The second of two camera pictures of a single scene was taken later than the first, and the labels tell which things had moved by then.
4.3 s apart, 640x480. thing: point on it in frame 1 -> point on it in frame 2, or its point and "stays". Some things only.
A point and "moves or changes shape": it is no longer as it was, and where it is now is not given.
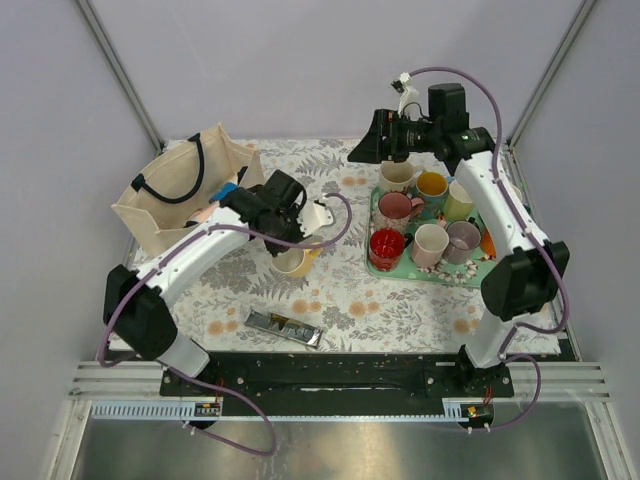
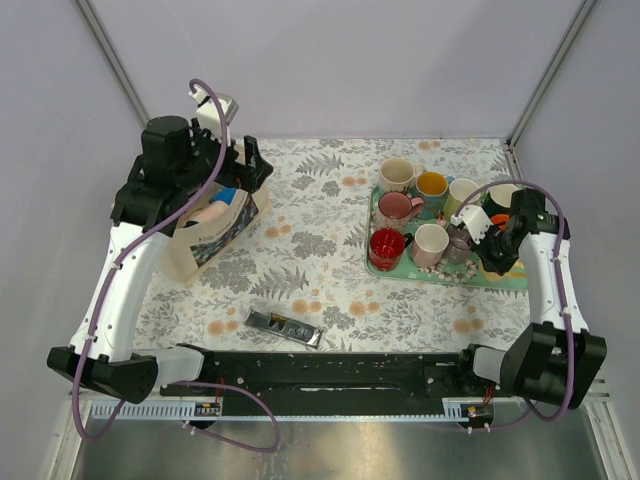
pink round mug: [396, 209] stays
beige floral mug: [395, 176] stays
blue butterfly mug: [432, 187] stays
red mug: [386, 246] stays
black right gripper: [371, 149] -> [500, 267]
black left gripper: [276, 247] -> [255, 165]
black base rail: [341, 377] stays
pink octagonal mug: [429, 243] stays
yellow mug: [296, 261] moves or changes shape
